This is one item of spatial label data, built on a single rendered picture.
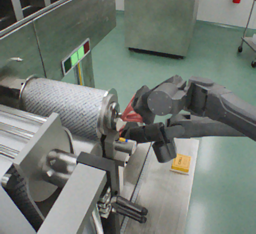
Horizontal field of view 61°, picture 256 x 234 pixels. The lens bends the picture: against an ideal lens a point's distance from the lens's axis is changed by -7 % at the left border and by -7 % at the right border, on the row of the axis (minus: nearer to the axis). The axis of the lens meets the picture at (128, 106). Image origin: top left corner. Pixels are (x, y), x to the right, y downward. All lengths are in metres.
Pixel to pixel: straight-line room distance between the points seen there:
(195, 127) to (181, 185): 0.31
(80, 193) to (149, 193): 0.63
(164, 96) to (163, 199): 0.50
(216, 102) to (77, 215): 0.35
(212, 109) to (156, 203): 0.48
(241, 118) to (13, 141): 0.40
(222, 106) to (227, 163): 1.78
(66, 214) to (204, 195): 1.77
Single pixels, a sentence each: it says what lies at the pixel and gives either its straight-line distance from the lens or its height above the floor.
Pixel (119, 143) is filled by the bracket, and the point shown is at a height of 1.19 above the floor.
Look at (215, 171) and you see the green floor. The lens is 2.15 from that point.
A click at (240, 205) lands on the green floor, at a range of 2.06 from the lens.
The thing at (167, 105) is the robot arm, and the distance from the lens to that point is 0.48.
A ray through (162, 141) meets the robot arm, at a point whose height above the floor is 1.14.
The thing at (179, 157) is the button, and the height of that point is 0.92.
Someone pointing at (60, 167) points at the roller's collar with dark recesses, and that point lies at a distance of 0.41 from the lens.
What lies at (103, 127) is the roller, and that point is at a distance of 0.61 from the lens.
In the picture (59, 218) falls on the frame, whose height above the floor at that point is 1.44.
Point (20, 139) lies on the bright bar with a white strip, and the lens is 0.37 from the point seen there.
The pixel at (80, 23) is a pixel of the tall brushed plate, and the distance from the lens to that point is 1.11.
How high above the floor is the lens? 1.69
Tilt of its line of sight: 40 degrees down
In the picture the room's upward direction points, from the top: straight up
